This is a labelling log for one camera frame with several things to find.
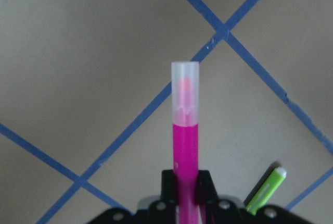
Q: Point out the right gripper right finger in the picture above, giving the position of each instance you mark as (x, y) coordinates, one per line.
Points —
(205, 193)

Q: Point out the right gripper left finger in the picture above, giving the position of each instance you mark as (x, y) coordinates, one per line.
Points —
(169, 187)

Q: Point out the pink marker pen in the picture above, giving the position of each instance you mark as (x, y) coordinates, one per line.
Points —
(185, 129)

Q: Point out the green marker pen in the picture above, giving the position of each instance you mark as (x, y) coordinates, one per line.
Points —
(266, 189)

